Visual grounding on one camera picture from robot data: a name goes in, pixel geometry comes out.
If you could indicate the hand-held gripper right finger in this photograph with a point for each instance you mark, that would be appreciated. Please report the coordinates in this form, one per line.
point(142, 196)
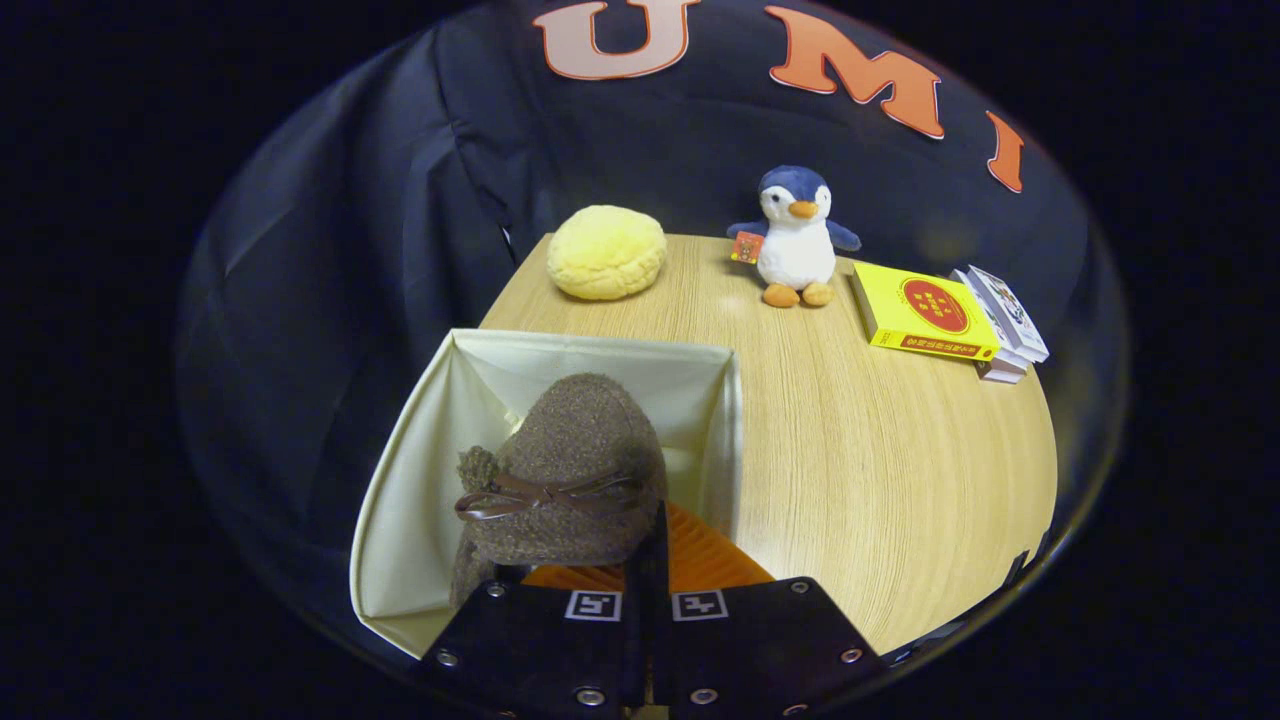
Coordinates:
point(760, 645)

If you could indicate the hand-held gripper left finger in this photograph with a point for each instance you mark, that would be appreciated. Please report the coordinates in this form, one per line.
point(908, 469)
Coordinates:
point(530, 645)

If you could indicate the cream fabric storage box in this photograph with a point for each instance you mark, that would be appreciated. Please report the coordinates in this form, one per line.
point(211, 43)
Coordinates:
point(410, 560)

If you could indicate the plain white book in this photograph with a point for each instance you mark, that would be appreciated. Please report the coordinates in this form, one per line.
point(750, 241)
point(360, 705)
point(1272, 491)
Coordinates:
point(1000, 374)
point(965, 285)

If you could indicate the yellow book with red circle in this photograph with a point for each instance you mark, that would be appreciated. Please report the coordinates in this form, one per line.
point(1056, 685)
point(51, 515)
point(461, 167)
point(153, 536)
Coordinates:
point(925, 310)

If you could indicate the penguin plush toy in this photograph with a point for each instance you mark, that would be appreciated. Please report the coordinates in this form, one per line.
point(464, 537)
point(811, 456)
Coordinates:
point(797, 250)

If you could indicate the yellow bun-shaped plush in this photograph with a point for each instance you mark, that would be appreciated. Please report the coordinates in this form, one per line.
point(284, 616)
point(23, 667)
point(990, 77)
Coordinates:
point(607, 252)

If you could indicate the white book with illustrated cover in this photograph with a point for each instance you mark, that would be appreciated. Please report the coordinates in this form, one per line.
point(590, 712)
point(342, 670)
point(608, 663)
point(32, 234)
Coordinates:
point(1010, 312)

